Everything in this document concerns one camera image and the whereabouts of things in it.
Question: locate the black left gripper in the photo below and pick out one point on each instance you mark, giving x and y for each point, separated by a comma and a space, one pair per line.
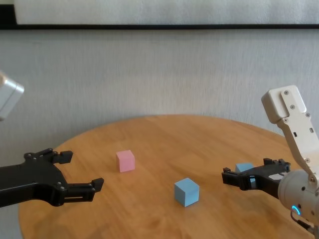
25, 179

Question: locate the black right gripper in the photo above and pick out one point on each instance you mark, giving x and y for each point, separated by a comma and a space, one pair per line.
266, 181

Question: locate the blue cube block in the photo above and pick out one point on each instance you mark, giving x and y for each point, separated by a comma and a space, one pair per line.
244, 167
187, 191

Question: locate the pink cube block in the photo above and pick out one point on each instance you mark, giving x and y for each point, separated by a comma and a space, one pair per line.
125, 161

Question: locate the white foam board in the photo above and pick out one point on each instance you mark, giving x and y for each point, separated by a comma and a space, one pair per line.
159, 12

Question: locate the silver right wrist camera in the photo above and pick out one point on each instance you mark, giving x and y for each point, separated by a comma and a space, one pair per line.
284, 104

